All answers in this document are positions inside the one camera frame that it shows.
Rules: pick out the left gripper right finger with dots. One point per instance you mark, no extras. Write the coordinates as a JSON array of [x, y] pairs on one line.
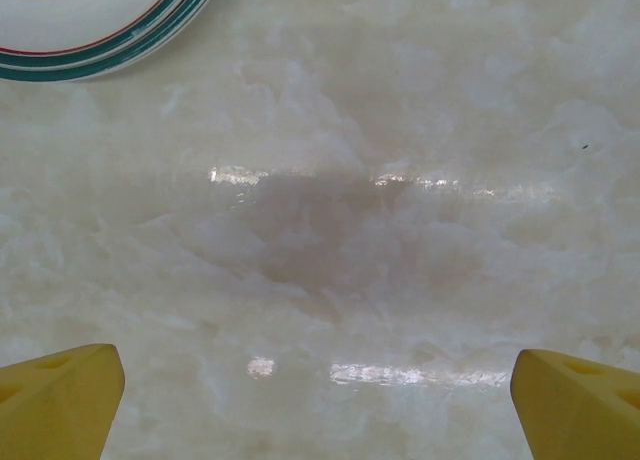
[[585, 415]]

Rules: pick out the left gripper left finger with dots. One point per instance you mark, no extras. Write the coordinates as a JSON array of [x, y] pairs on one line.
[[55, 410]]

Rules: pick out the teal rimmed round plate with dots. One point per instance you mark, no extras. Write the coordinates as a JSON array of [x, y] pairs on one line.
[[75, 10]]

